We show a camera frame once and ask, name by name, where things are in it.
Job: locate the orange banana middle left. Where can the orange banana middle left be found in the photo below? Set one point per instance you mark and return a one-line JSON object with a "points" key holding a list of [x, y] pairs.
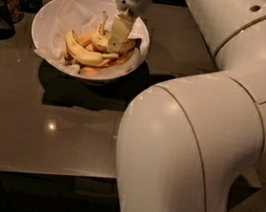
{"points": [[85, 39]]}

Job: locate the white paper liner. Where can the white paper liner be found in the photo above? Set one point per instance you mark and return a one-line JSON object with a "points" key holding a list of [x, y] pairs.
{"points": [[70, 13]]}

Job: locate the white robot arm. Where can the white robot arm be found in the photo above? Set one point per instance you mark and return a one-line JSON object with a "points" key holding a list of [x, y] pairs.
{"points": [[182, 143]]}

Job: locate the white bowl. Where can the white bowl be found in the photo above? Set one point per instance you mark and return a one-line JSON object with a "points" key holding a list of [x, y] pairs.
{"points": [[52, 23]]}

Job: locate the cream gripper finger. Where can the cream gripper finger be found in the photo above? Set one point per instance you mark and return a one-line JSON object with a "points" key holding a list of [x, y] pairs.
{"points": [[121, 28]]}

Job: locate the orange banana bottom front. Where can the orange banana bottom front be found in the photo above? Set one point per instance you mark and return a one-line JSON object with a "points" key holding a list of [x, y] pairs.
{"points": [[89, 71]]}

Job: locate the orange banana right side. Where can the orange banana right side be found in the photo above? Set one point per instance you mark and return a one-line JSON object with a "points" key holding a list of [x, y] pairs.
{"points": [[122, 59]]}

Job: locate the orange banana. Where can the orange banana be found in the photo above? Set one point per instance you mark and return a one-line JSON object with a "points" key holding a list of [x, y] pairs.
{"points": [[89, 71], [122, 59], [85, 39]]}

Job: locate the spotted yellow banana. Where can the spotted yellow banana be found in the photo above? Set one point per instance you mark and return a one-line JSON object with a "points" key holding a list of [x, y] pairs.
{"points": [[100, 37]]}

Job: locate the yellow banana front left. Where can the yellow banana front left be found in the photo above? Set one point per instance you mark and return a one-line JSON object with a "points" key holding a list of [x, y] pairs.
{"points": [[82, 55]]}

